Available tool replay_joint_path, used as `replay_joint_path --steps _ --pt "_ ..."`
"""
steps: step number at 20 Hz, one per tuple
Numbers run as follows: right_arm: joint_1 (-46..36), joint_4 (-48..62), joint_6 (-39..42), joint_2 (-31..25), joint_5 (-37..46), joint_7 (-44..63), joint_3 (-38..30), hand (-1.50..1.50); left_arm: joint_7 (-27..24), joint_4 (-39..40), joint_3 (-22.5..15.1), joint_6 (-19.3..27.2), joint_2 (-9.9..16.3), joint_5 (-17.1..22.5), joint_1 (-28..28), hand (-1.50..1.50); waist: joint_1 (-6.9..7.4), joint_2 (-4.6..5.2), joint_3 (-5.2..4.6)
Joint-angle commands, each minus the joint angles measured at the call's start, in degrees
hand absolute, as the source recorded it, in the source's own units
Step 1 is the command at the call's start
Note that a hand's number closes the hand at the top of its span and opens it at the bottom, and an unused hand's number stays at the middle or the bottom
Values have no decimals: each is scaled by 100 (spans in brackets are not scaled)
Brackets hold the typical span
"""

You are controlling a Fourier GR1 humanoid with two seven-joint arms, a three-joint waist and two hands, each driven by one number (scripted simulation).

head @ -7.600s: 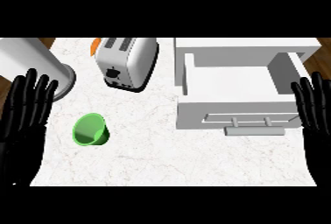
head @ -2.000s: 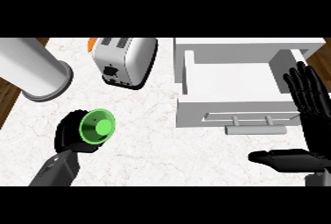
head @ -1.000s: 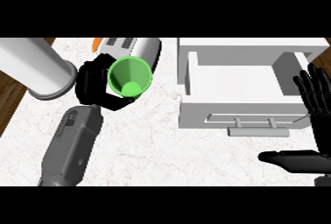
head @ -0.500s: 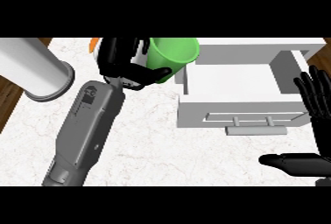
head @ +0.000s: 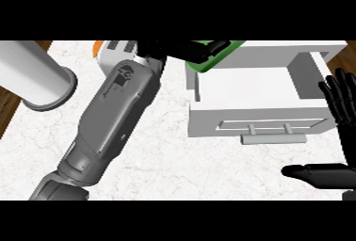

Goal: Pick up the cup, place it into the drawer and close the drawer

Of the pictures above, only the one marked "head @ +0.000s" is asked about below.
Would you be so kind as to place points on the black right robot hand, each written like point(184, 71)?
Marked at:
point(342, 103)

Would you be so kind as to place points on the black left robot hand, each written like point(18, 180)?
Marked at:
point(184, 48)

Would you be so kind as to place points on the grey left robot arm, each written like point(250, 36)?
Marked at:
point(114, 109)

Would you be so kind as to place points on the orange object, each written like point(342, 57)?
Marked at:
point(98, 47)

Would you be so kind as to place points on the white cylinder with grey rim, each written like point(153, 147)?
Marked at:
point(33, 73)

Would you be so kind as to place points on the white open drawer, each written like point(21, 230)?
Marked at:
point(250, 94)

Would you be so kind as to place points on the white cabinet body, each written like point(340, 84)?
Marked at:
point(278, 48)

